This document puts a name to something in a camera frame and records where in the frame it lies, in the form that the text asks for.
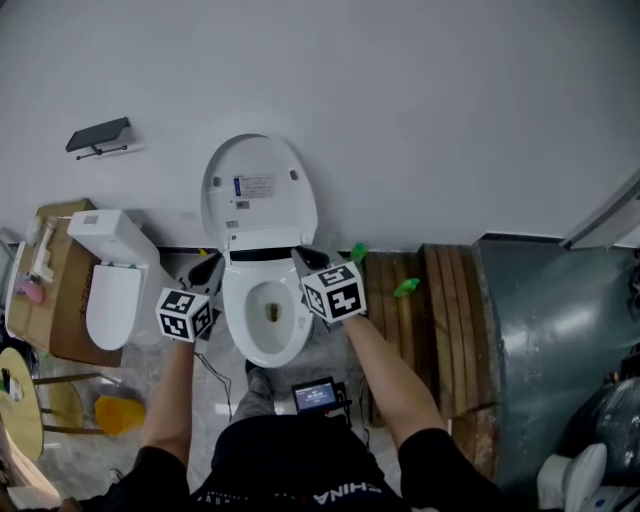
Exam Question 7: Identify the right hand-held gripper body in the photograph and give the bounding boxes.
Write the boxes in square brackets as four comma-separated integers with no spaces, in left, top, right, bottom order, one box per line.
[298,259,370,331]

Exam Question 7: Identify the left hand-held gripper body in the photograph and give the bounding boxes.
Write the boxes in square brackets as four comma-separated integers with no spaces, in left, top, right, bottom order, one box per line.
[154,283,224,344]

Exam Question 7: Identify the white plastic curved appliance part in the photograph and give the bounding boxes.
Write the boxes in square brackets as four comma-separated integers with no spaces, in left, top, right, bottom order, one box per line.
[200,133,320,251]

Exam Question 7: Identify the person's right forearm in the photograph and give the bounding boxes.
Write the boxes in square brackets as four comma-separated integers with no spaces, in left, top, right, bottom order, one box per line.
[342,314,449,454]

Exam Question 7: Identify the person's left forearm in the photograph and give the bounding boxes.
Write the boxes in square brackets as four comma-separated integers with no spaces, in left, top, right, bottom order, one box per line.
[141,334,196,469]

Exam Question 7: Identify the white smart toilet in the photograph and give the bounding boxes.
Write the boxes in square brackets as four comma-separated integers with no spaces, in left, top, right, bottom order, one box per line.
[219,232,316,369]

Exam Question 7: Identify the white tank toilet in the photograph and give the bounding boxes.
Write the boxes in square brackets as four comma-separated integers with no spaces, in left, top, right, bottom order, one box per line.
[67,208,161,352]

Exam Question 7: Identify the chest-mounted screen device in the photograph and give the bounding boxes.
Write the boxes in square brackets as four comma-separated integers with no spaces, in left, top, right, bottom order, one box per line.
[291,376,354,429]

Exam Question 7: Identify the wooden step platform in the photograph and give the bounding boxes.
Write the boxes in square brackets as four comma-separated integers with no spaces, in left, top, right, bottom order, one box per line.
[362,243,501,481]

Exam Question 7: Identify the person's left leg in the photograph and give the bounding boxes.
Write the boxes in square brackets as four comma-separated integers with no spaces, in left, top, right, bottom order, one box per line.
[229,374,276,426]

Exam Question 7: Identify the brown cardboard box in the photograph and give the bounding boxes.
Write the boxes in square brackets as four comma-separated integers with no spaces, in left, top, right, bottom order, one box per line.
[4,198,124,369]

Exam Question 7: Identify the yellow plastic bucket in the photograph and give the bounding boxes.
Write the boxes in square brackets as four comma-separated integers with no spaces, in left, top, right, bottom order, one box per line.
[94,394,146,436]

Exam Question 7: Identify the white handheld sprayer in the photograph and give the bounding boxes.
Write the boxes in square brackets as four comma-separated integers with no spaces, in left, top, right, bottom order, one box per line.
[27,217,59,284]

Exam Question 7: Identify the pink bottle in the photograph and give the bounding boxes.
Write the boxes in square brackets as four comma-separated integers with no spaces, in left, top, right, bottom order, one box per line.
[14,274,46,304]

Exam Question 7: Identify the round wooden table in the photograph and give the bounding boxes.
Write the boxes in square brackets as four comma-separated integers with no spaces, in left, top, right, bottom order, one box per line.
[0,347,121,461]

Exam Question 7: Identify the grey painted ramp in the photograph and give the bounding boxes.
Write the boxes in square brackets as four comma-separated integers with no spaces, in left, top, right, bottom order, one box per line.
[474,239,640,491]

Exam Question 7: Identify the plastic wrapped bundle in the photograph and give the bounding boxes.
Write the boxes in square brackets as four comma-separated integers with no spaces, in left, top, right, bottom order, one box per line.
[569,377,640,461]

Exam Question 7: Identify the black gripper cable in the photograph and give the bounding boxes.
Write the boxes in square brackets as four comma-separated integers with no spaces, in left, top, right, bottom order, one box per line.
[193,352,234,421]
[357,374,372,446]

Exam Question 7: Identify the black wall shelf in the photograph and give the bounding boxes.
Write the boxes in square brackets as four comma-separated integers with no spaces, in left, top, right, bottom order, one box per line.
[65,116,132,161]

